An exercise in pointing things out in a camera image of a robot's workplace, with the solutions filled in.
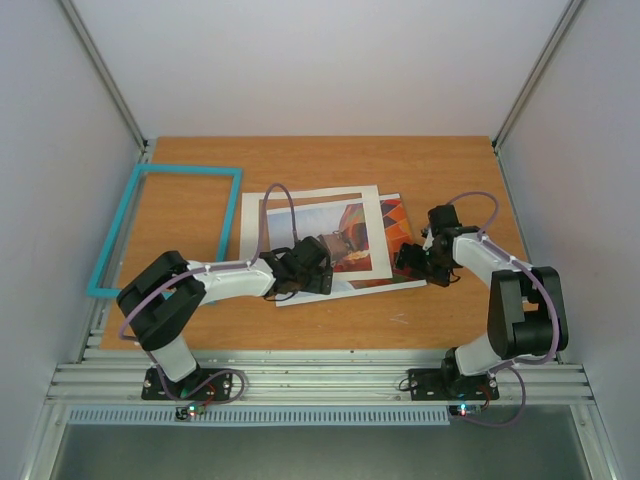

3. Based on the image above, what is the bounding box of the balloon photo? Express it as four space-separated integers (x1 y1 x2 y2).
275 194 426 306

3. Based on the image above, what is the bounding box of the turquoise picture frame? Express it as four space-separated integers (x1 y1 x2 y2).
86 163 243 299

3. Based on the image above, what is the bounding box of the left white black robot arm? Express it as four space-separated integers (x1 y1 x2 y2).
116 236 333 401

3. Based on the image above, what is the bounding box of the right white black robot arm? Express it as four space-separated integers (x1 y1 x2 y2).
395 204 569 402

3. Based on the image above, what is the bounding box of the white paper mat border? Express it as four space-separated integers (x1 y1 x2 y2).
239 185 392 282

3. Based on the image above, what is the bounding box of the right circuit board with LEDs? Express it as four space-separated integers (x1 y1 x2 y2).
449 403 487 417

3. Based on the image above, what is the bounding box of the circuit board with leds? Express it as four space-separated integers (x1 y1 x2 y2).
174 404 207 421
449 403 487 417

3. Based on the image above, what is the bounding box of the left circuit board with LEDs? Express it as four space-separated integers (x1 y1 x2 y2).
174 404 207 421

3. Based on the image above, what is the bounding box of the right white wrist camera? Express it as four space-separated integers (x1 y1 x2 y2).
421 226 434 251

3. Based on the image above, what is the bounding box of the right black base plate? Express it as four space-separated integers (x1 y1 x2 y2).
408 368 500 402

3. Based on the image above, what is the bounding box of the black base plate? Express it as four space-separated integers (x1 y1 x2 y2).
408 368 500 402
141 367 233 402

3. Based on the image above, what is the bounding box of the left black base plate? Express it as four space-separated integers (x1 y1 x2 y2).
141 367 233 402

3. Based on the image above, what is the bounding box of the grey slotted cable duct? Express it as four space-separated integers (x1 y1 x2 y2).
67 405 450 427

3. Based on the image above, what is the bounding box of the left aluminium corner post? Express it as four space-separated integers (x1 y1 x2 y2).
56 0 148 153

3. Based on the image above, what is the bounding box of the aluminium corner post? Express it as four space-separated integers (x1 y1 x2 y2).
491 0 586 156
56 0 148 153

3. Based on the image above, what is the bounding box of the right aluminium corner post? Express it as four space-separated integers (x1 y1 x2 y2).
491 0 586 156

